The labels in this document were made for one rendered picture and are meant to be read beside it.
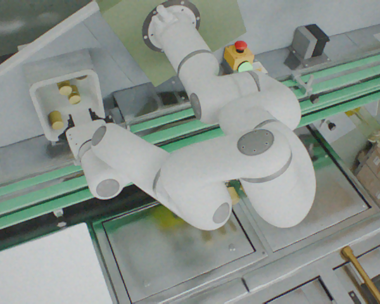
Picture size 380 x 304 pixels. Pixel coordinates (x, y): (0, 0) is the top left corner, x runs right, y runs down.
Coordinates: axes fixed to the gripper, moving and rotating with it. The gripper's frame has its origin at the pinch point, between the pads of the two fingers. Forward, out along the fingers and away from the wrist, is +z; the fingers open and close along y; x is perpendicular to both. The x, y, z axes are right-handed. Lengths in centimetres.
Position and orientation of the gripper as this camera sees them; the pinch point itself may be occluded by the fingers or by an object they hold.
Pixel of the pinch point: (82, 119)
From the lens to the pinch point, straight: 106.2
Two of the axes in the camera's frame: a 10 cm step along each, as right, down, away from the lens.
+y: 9.1, -3.2, 2.6
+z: -4.0, -5.8, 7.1
